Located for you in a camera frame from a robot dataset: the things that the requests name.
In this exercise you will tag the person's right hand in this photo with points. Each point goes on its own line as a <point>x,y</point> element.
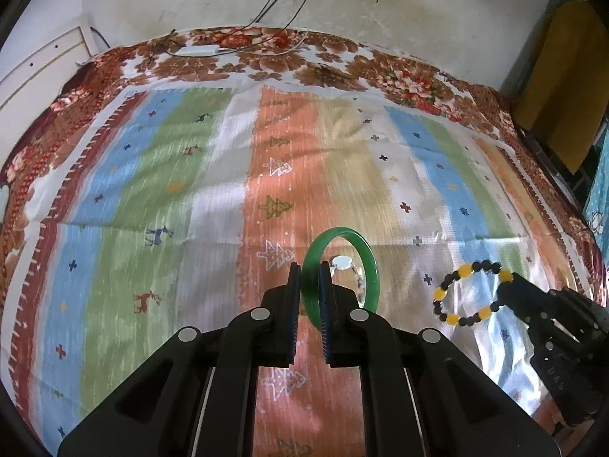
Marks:
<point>549,416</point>

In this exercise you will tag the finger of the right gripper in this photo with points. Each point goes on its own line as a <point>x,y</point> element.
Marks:
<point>528,302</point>

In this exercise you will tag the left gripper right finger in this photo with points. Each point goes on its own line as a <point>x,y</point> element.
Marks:
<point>421,396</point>

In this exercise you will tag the mustard yellow hanging garment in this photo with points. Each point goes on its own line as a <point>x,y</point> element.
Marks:
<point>566,96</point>

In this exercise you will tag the white wooden headboard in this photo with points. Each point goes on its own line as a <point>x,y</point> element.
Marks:
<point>31,86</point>

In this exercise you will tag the green jade bangle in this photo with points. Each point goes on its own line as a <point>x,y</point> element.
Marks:
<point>312,261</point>

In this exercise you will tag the striped colourful bed mat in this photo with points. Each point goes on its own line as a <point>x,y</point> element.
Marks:
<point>181,206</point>

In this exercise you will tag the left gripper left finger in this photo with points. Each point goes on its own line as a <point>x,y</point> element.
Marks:
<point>196,395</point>

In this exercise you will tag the blue dotted cartoon cloth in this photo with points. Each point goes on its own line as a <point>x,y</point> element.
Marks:
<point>596,210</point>

